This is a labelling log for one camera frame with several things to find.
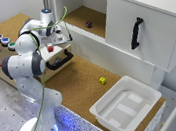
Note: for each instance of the green button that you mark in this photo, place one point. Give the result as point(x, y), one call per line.
point(11, 45)

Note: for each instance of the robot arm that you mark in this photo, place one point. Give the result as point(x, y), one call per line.
point(25, 65)

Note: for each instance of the white cabinet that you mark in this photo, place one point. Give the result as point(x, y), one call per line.
point(97, 53)

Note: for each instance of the white plastic box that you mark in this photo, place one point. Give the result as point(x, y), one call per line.
point(106, 114)

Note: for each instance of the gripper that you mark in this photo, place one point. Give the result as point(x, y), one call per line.
point(58, 35)

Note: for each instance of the blue button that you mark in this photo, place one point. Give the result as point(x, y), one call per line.
point(5, 41)

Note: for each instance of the white sliding door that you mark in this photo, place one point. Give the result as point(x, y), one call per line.
point(159, 40)

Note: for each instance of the yellow block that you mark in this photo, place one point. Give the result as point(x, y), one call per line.
point(103, 80)

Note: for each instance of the purple block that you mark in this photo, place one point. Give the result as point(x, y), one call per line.
point(89, 24)

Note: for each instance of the wooden drawer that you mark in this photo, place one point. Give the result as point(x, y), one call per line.
point(60, 68)

